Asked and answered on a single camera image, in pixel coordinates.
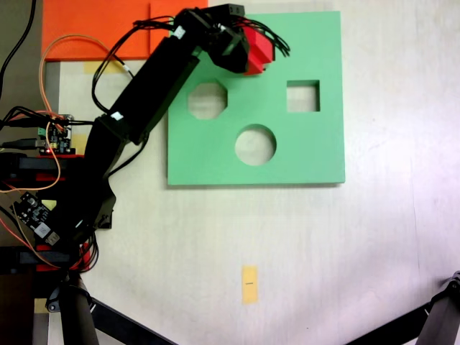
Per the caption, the green shape hole board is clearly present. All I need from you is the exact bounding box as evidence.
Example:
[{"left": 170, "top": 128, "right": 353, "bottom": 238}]
[{"left": 166, "top": 10, "right": 346, "bottom": 187}]

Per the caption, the orange flat block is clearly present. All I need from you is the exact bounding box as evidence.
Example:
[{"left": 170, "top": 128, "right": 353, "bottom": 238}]
[{"left": 42, "top": 0, "right": 208, "bottom": 61}]

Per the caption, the black circuit board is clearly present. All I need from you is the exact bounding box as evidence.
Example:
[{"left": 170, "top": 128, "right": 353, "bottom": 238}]
[{"left": 10, "top": 192, "right": 62, "bottom": 248}]

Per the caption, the black gripper wire bundle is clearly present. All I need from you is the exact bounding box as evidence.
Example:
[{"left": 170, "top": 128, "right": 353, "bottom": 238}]
[{"left": 229, "top": 17, "right": 291, "bottom": 58}]

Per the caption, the long orange wire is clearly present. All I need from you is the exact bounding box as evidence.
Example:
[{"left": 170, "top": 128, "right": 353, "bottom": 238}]
[{"left": 0, "top": 34, "right": 112, "bottom": 193}]

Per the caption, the yellow tape strip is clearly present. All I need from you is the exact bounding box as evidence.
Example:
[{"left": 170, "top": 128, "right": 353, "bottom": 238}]
[{"left": 241, "top": 264, "right": 259, "bottom": 305}]

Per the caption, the yellow tape patch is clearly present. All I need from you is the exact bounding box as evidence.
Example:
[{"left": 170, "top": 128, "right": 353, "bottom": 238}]
[{"left": 84, "top": 60, "right": 124, "bottom": 74}]

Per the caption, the notched black tripod joint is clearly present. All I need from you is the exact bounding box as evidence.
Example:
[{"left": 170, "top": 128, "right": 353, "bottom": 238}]
[{"left": 440, "top": 271, "right": 460, "bottom": 303}]

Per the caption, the circuit board with connectors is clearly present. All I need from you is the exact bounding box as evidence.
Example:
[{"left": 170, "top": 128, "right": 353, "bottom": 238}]
[{"left": 35, "top": 114, "right": 78, "bottom": 158}]

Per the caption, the red cross columnar block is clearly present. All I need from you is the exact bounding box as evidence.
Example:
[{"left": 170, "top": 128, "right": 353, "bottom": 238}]
[{"left": 242, "top": 27, "right": 276, "bottom": 77}]

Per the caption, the thin black tripod bar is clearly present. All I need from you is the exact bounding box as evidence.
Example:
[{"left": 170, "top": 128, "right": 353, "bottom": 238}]
[
  {"left": 344, "top": 305, "right": 434, "bottom": 345},
  {"left": 88, "top": 298, "right": 179, "bottom": 345}
]

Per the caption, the black table clamp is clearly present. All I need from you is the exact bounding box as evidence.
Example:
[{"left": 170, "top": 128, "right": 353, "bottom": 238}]
[
  {"left": 0, "top": 247, "right": 71, "bottom": 275},
  {"left": 0, "top": 152, "right": 73, "bottom": 183}
]

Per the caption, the thick black tripod leg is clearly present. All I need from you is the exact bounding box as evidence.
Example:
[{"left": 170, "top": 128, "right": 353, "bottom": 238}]
[
  {"left": 418, "top": 296, "right": 460, "bottom": 345},
  {"left": 45, "top": 276, "right": 100, "bottom": 345}
]

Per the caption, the black USB cable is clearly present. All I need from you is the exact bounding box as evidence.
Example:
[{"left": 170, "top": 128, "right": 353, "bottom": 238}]
[{"left": 0, "top": 138, "right": 47, "bottom": 150}]

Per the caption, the red and orange wire bundle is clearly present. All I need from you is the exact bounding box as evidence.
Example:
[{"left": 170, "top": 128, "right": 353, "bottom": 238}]
[{"left": 68, "top": 233, "right": 100, "bottom": 273}]

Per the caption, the black arm wire loop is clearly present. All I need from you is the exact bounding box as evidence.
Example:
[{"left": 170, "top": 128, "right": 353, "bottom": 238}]
[{"left": 91, "top": 16, "right": 177, "bottom": 112}]

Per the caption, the thin black cable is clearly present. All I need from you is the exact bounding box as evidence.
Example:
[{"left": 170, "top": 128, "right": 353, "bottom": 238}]
[{"left": 0, "top": 0, "right": 37, "bottom": 101}]

